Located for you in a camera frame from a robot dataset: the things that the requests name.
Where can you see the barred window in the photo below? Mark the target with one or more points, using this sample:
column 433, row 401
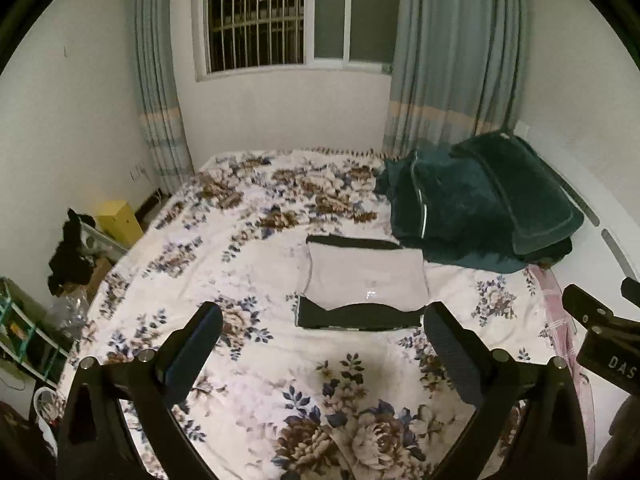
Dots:
column 260, row 10

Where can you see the dark green pillow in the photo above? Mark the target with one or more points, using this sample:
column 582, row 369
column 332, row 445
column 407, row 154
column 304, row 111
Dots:
column 520, row 190

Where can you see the wall socket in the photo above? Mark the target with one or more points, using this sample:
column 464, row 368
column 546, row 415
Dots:
column 138, row 172

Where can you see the floral bed quilt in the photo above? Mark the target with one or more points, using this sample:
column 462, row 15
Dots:
column 225, row 270

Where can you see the black clothes heap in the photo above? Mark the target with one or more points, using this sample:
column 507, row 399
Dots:
column 70, row 255

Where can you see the teal shelf rack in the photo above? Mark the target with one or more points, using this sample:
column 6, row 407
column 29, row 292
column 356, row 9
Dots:
column 25, row 340

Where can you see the blue-grey striped curtain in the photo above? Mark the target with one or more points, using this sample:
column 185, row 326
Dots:
column 160, row 85
column 450, row 60

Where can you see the grey long-sleeve shirt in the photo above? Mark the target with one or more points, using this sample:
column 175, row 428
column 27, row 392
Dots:
column 365, row 275

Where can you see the white bed headboard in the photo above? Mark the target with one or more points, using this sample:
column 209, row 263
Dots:
column 615, row 200

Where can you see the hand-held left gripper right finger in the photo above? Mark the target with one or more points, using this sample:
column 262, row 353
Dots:
column 450, row 350

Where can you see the dark green blanket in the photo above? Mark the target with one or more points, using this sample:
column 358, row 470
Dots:
column 450, row 210

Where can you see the yellow box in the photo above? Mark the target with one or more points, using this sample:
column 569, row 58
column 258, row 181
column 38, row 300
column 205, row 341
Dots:
column 120, row 220

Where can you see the pink checked bed sheet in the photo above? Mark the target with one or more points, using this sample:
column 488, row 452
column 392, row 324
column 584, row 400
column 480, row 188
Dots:
column 562, row 320

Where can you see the white round stand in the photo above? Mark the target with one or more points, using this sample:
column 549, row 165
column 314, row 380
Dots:
column 44, row 405

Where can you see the brown cardboard box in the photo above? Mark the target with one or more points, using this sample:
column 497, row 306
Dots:
column 99, row 275

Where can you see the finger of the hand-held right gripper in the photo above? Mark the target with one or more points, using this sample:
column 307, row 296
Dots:
column 587, row 307
column 631, row 290

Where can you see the black folded clothes stack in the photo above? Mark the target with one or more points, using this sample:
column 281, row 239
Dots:
column 350, row 317

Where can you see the clear plastic bag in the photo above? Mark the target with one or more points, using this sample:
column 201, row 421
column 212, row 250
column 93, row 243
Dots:
column 70, row 315

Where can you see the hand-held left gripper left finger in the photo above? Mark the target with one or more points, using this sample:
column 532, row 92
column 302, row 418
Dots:
column 192, row 350

